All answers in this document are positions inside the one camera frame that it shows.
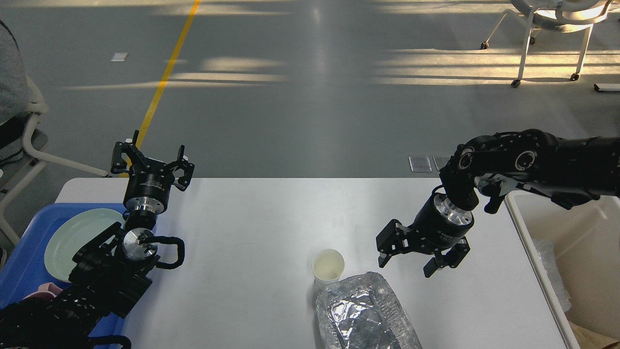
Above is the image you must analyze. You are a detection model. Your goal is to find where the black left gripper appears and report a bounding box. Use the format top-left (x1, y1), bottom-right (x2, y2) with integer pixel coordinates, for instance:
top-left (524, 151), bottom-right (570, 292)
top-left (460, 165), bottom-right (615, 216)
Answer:
top-left (110, 130), bottom-right (195, 215)

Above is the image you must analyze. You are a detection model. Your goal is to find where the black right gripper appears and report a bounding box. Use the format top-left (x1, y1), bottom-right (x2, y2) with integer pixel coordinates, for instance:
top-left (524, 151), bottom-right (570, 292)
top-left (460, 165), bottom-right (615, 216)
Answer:
top-left (376, 193), bottom-right (474, 278)

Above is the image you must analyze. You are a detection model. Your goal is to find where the foil container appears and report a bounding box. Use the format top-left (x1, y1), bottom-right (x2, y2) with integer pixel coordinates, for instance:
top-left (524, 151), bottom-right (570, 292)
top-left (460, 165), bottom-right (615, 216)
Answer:
top-left (316, 271), bottom-right (422, 349)

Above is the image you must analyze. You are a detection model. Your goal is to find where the white paper cup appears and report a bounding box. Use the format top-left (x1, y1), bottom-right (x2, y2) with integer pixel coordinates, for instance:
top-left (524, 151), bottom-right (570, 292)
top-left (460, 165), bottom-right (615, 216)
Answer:
top-left (311, 248), bottom-right (345, 286)

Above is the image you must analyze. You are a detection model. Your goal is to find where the light green plate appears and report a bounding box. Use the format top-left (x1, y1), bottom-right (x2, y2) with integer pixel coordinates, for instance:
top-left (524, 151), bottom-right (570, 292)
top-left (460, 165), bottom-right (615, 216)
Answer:
top-left (44, 208), bottom-right (123, 283)

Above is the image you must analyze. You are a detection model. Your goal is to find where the foil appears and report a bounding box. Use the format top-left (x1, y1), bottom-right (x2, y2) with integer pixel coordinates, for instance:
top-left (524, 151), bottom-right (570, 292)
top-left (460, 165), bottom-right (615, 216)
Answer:
top-left (533, 238), bottom-right (572, 312)

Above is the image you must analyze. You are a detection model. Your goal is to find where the pink mug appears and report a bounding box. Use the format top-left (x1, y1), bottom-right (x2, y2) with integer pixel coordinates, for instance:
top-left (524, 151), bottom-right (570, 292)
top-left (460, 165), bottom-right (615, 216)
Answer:
top-left (23, 282), bottom-right (63, 302)

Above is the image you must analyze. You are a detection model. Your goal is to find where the brown paper bag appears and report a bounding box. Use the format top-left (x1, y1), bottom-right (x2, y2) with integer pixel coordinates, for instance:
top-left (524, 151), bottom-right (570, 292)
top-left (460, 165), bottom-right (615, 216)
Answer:
top-left (569, 321), bottom-right (620, 349)

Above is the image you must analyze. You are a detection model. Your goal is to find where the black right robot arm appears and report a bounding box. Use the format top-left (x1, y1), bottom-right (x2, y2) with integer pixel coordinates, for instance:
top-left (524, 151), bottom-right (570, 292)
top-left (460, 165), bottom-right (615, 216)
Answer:
top-left (376, 129), bottom-right (620, 278)

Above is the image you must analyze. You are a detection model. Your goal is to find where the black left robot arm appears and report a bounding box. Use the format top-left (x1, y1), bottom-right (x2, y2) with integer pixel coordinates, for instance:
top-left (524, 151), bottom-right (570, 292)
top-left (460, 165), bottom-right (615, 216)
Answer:
top-left (1, 131), bottom-right (195, 349)

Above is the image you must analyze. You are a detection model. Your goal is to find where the clear floor plate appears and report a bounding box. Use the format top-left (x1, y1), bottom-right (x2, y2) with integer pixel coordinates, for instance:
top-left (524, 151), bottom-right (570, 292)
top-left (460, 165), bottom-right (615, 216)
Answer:
top-left (433, 155), bottom-right (452, 172)
top-left (409, 157), bottom-right (433, 173)

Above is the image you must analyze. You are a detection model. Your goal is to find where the white chair left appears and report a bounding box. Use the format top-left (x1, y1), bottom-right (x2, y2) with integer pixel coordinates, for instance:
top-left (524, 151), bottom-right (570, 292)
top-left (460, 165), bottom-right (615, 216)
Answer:
top-left (0, 77), bottom-right (110, 247)

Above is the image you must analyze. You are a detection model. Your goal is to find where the white floor marker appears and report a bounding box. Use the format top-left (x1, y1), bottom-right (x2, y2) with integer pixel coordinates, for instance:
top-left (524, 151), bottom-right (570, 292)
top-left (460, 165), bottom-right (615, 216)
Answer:
top-left (110, 52), bottom-right (129, 63)

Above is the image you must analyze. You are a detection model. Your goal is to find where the person in grey sweater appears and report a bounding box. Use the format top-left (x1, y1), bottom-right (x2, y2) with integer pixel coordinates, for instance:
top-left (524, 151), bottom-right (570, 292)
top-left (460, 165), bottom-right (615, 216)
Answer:
top-left (0, 22), bottom-right (29, 166)

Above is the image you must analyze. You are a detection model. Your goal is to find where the blue plastic tray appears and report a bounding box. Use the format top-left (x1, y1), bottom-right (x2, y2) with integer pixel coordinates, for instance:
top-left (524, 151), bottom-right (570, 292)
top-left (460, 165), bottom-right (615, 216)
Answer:
top-left (1, 204), bottom-right (125, 349)

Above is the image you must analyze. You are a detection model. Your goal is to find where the white plastic bin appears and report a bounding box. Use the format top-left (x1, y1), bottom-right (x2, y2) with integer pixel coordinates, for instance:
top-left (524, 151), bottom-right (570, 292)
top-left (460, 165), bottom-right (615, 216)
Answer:
top-left (506, 192), bottom-right (620, 349)

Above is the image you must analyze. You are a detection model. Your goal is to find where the white office chair right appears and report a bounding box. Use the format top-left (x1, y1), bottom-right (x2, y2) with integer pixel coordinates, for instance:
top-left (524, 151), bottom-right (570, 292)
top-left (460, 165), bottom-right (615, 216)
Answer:
top-left (480, 0), bottom-right (613, 88)

